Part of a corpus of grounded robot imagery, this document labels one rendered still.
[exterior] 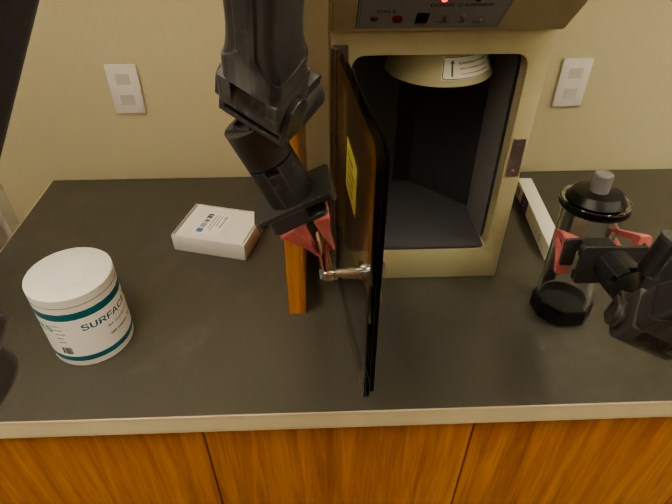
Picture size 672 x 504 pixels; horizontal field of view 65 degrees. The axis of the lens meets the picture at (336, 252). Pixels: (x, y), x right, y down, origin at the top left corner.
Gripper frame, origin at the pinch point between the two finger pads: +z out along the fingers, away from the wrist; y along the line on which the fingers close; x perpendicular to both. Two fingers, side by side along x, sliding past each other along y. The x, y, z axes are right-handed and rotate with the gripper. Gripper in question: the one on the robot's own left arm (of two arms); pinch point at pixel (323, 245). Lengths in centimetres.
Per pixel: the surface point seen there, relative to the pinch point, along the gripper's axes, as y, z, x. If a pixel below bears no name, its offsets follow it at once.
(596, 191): -39.1, 18.9, -9.6
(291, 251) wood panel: 8.3, 8.9, -13.6
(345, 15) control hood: -14.3, -19.7, -16.6
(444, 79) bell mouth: -24.4, -2.9, -22.1
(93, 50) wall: 38, -22, -70
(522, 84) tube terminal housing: -35.5, 3.5, -22.1
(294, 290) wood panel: 11.9, 16.9, -13.6
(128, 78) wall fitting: 34, -13, -68
